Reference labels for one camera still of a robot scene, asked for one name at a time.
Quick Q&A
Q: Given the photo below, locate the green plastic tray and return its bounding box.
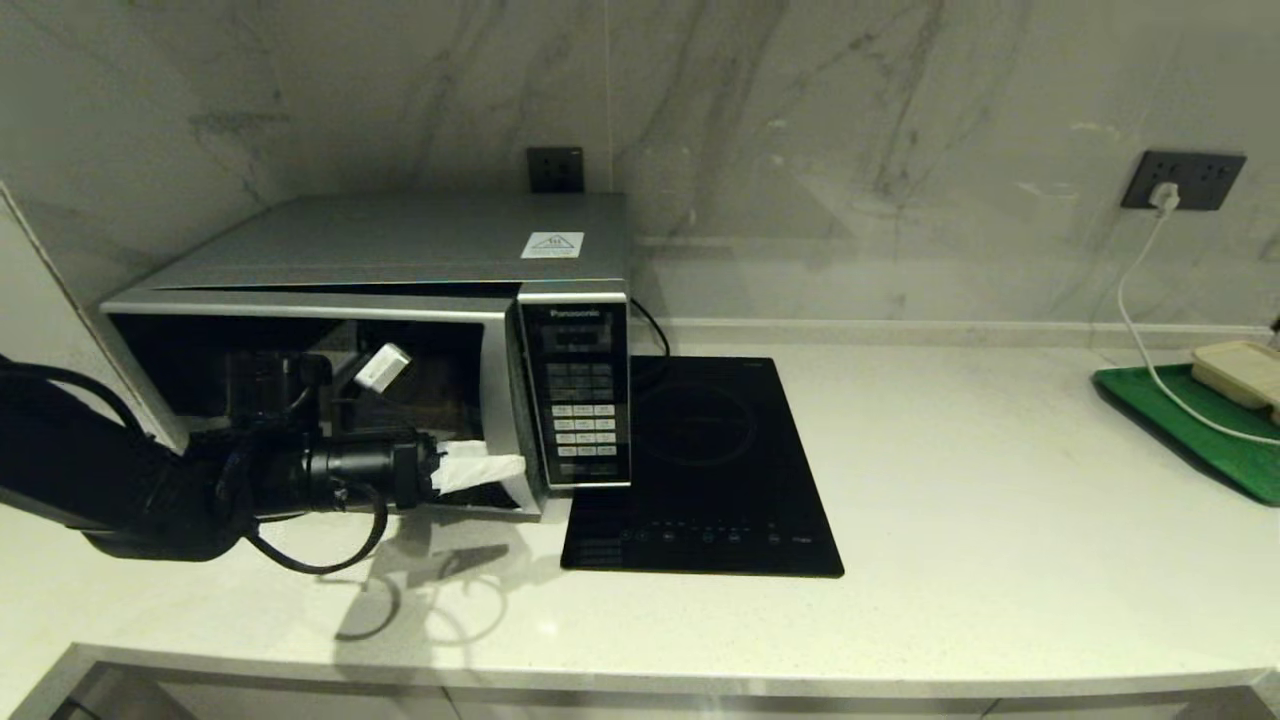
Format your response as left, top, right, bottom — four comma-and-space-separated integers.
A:
1092, 364, 1280, 506

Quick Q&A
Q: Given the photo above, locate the wide black wall socket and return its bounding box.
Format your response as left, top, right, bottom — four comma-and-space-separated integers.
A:
1121, 150, 1248, 211

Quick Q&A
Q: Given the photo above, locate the black induction cooktop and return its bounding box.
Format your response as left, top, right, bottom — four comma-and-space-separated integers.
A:
562, 357, 846, 579

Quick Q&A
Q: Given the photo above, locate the black power cable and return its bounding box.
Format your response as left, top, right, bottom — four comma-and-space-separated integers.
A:
628, 298, 669, 386

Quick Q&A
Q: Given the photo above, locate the silver Panasonic microwave oven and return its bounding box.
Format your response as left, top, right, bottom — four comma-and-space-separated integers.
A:
100, 192, 633, 523

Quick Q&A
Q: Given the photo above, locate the silver microwave door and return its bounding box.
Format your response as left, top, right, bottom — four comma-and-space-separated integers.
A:
100, 290, 549, 523

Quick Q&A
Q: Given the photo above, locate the grey cabinet front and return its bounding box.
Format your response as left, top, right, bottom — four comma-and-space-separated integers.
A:
50, 665, 1271, 720

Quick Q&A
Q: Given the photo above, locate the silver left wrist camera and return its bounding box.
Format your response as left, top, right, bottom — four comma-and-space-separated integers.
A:
355, 343, 413, 394

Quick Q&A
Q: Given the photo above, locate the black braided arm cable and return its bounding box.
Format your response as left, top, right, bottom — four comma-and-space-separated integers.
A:
0, 358, 389, 577

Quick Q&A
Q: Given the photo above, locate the small black wall socket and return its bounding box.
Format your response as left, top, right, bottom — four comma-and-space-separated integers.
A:
527, 147, 586, 194

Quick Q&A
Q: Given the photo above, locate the white power cable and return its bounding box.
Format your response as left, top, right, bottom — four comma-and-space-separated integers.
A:
1115, 207, 1280, 448

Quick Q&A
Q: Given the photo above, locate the beige lidded container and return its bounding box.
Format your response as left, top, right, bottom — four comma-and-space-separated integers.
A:
1191, 340, 1280, 428

